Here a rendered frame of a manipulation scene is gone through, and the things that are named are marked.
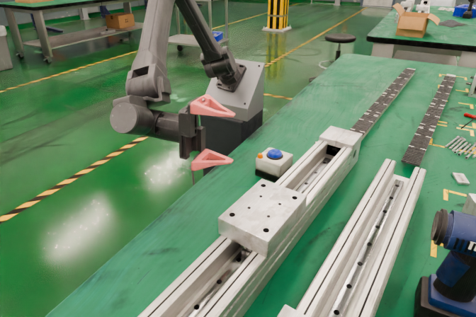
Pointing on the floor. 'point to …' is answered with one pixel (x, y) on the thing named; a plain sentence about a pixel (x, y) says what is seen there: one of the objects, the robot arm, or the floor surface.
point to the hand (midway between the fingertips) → (229, 138)
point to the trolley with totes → (209, 20)
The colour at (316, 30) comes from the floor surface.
